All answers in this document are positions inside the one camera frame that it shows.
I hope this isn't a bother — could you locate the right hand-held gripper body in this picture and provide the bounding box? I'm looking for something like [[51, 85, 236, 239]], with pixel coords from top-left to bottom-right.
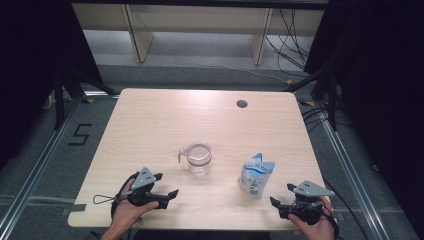
[[279, 180, 336, 225]]

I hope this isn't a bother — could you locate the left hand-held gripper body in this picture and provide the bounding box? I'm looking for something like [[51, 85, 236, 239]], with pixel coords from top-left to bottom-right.
[[127, 166, 169, 210]]

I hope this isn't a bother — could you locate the blue and white milk carton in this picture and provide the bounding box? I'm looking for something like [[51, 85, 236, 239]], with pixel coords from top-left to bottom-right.
[[238, 152, 276, 200]]

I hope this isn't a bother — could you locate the person's left hand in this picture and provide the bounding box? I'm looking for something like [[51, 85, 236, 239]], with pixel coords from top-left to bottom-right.
[[111, 179, 160, 231]]

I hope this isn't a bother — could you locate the person's right hand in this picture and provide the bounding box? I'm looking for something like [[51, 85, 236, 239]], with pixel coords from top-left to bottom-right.
[[288, 196, 335, 240]]

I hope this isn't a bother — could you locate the black metal stand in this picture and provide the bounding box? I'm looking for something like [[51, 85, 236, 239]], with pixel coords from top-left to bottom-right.
[[283, 66, 338, 132], [53, 66, 118, 131]]

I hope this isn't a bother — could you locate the black curtain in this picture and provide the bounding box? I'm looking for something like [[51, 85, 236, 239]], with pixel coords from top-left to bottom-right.
[[304, 0, 424, 231], [0, 0, 103, 168]]

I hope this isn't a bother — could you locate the beige desk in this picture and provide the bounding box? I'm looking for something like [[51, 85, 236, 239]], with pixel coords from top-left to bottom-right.
[[71, 3, 326, 66]]

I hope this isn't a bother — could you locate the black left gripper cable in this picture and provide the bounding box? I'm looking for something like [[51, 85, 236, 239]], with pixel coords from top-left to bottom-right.
[[110, 171, 140, 218]]

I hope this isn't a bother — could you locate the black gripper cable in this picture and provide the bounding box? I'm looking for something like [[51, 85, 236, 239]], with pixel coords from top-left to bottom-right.
[[319, 199, 341, 240], [110, 171, 140, 218]]

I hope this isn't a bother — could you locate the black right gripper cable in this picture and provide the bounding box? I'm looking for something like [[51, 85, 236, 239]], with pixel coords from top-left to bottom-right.
[[319, 199, 341, 240]]

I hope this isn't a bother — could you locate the aluminium floor rail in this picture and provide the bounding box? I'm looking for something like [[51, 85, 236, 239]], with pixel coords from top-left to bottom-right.
[[318, 99, 391, 240], [0, 96, 83, 231]]

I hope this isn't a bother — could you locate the thin wire loop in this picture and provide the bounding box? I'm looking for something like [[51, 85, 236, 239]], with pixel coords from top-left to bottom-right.
[[92, 193, 125, 205]]

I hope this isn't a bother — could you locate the black floor cable bundle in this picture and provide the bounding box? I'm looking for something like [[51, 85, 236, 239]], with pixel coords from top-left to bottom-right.
[[301, 105, 351, 133]]

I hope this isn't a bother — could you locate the thin white floor cable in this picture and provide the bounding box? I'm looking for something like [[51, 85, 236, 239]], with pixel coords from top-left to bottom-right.
[[186, 62, 292, 84]]

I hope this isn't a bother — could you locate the black hanging cable bundle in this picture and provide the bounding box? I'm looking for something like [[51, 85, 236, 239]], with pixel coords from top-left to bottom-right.
[[264, 8, 311, 73]]

